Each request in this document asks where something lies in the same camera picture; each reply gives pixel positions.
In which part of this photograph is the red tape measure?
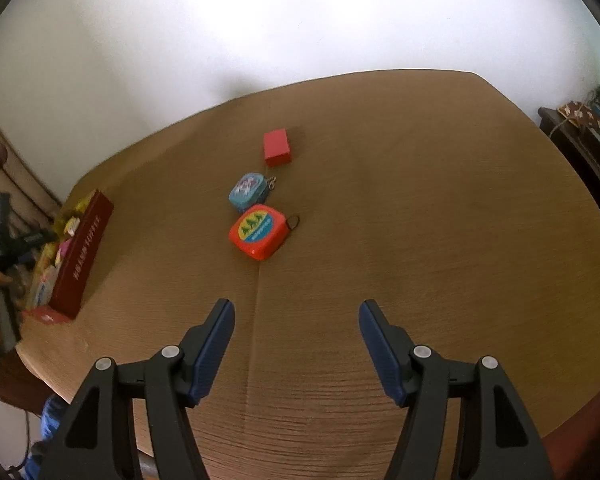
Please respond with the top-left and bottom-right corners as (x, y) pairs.
(229, 203), (301, 262)

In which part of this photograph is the blue tin with keychain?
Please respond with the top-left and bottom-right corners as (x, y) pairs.
(228, 172), (282, 214)

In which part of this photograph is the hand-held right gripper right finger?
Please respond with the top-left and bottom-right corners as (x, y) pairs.
(358, 299), (556, 480)

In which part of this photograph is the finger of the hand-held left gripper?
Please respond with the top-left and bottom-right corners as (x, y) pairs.
(9, 229), (57, 252)

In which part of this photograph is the white cable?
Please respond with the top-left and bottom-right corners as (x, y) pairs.
(549, 105), (581, 137)

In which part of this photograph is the small red box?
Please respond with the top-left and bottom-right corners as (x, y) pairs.
(263, 129), (293, 168)

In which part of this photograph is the patterned brown cloth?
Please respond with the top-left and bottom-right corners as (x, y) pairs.
(555, 100), (600, 153)

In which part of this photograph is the beige curtain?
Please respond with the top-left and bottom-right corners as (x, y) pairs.
(0, 95), (63, 231)

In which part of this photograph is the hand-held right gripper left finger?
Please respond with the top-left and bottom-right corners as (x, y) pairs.
(39, 298), (237, 480)

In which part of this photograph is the dark red lettered box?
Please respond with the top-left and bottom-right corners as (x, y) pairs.
(22, 190), (115, 325)

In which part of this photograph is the person's blue jeans leg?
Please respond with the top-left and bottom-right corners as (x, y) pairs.
(27, 392), (68, 480)

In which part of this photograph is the yellow packet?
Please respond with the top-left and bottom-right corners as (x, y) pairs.
(40, 199), (90, 261)

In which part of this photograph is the dark wooden cabinet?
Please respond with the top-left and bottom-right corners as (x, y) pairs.
(537, 106), (600, 241)

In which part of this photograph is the wooden table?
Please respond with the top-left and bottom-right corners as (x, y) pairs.
(0, 347), (56, 411)

